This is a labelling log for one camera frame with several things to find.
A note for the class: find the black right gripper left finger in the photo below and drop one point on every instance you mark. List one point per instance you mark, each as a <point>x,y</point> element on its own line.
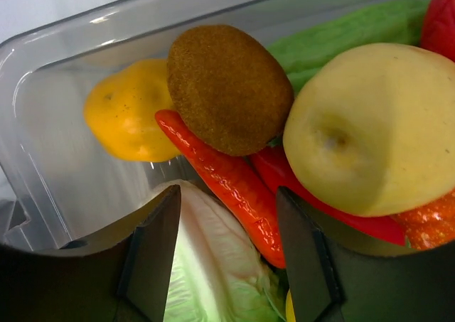
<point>119,273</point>

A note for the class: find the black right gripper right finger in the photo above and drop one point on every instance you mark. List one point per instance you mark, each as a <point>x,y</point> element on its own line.
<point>337,273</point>

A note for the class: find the orange toy carrot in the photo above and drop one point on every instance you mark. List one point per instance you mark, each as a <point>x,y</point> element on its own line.
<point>234,182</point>

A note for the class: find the yellow toy pear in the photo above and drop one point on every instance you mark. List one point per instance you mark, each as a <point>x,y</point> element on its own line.
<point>289,309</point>

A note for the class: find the clear plastic food bin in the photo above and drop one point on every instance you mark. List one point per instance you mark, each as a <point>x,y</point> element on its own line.
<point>65,182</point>

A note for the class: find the green white toy cabbage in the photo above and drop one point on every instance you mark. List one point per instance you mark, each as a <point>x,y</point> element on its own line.
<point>217,273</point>

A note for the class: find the red toy tomato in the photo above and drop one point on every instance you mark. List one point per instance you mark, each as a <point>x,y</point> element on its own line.
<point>430,225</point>

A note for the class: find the red toy chili pepper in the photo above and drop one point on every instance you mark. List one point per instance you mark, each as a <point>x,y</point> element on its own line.
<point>274,169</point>

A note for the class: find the pale yellow toy apple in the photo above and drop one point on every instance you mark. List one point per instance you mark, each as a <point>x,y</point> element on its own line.
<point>372,133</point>

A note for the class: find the small yellow toy fruit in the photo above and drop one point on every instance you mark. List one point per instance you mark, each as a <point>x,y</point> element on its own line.
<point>120,112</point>

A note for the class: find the brown toy kiwi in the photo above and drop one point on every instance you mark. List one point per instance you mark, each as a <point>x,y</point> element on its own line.
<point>228,89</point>

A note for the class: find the red toy strawberry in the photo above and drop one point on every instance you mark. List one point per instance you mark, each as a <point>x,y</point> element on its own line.
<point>438,28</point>

